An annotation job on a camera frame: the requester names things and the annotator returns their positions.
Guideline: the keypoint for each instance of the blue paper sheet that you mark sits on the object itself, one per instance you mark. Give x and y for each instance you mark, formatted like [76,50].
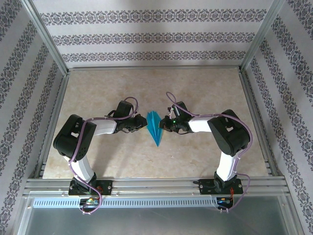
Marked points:
[154,129]

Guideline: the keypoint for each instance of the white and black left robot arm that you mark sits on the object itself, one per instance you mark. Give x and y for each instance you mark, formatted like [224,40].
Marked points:
[105,127]

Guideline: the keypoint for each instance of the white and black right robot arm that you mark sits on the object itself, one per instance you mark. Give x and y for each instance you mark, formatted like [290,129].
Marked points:
[200,123]

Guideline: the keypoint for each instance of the grey metal sheet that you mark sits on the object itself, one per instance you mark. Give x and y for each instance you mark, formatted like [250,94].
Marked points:
[156,222]

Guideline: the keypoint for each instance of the small circuit board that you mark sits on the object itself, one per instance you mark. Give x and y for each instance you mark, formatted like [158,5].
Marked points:
[90,201]
[223,201]

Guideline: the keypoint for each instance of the aluminium frame rail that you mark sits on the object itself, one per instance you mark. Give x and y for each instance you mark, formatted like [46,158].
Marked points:
[51,122]
[156,68]
[259,122]

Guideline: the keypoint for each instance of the long aluminium base rail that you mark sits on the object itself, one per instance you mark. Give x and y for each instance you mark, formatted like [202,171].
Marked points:
[156,182]

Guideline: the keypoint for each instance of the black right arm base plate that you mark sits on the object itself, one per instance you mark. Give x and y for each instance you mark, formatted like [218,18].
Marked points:
[205,187]

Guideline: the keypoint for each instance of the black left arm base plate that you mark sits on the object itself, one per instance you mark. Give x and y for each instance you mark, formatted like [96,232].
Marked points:
[106,188]

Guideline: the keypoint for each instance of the aluminium frame post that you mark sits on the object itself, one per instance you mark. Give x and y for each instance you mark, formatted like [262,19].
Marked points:
[261,36]
[46,36]

